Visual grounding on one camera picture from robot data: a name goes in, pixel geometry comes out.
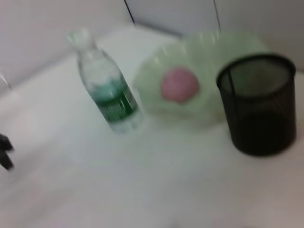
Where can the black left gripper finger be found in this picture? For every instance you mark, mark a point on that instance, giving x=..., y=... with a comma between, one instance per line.
x=6, y=152

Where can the clear green-label water bottle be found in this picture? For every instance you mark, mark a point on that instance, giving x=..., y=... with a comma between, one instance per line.
x=109, y=95

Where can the pink peach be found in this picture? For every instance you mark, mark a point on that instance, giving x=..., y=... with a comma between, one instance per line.
x=179, y=85

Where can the translucent green fruit bowl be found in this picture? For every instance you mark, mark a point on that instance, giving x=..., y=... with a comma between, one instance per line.
x=213, y=57

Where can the black mesh pen holder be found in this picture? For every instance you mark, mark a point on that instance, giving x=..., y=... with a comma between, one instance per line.
x=259, y=123

